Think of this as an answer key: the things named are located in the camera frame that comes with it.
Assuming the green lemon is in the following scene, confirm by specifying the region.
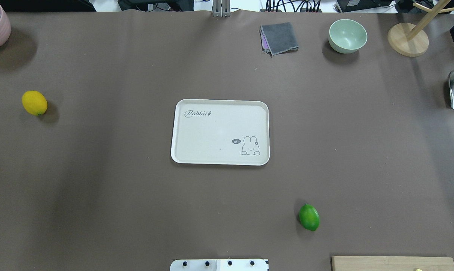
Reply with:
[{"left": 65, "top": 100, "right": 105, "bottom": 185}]
[{"left": 298, "top": 204, "right": 320, "bottom": 231}]

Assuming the yellow lemon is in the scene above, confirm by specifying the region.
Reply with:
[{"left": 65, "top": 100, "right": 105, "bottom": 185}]
[{"left": 21, "top": 90, "right": 48, "bottom": 116}]

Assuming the white rabbit tray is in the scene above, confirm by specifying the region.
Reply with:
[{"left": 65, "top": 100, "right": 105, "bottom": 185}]
[{"left": 170, "top": 99, "right": 270, "bottom": 166}]

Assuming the grey folded cloth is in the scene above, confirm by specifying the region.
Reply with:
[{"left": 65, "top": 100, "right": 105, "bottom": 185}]
[{"left": 260, "top": 22, "right": 299, "bottom": 56}]

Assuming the white mounting plate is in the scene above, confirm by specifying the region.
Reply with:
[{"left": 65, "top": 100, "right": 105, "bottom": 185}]
[{"left": 170, "top": 258, "right": 269, "bottom": 271}]

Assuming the pale green bowl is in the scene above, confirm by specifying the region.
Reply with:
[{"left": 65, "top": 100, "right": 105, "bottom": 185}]
[{"left": 328, "top": 19, "right": 368, "bottom": 54}]

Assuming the wooden board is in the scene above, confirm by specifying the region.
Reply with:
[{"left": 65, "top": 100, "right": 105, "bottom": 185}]
[{"left": 331, "top": 256, "right": 454, "bottom": 271}]

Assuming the wooden stand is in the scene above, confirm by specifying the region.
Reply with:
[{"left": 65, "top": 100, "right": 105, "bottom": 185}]
[{"left": 388, "top": 0, "right": 454, "bottom": 57}]

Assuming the metal bracket post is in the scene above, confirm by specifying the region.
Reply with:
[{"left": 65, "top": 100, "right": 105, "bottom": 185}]
[{"left": 212, "top": 0, "right": 231, "bottom": 17}]

